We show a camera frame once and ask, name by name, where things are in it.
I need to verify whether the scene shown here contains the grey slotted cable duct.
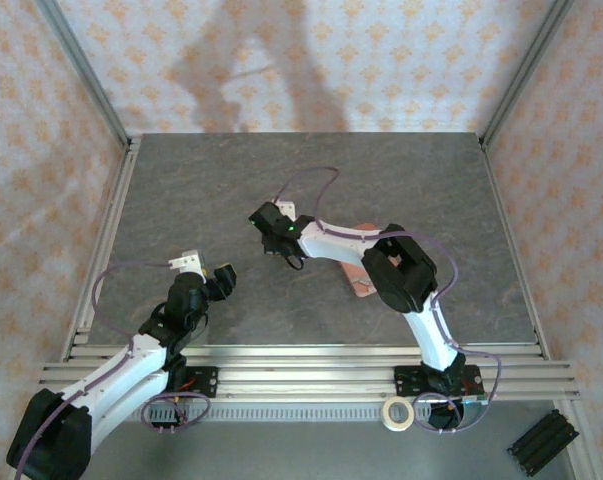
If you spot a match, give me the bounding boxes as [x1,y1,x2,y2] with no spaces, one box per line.
[140,403,435,425]

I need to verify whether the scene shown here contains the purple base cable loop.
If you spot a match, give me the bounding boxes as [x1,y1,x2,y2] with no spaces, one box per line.
[412,390,497,437]
[139,391,212,434]

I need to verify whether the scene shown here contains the white tape roll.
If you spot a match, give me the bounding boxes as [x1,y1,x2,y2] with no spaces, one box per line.
[381,396,416,432]

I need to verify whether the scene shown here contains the aluminium frame post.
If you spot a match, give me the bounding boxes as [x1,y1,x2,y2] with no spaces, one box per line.
[479,0,578,151]
[34,0,135,151]

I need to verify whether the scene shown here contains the pink tray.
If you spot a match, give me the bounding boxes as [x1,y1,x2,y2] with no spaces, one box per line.
[339,222,383,300]

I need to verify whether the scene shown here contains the aluminium side rail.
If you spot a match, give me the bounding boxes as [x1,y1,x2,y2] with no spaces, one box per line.
[479,137,551,360]
[60,137,143,361]

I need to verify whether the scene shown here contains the short black aluminium extrusion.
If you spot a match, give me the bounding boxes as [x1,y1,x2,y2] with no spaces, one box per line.
[505,408,580,477]

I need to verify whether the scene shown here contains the long aluminium base rail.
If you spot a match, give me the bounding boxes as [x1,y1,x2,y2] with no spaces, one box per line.
[39,343,581,403]

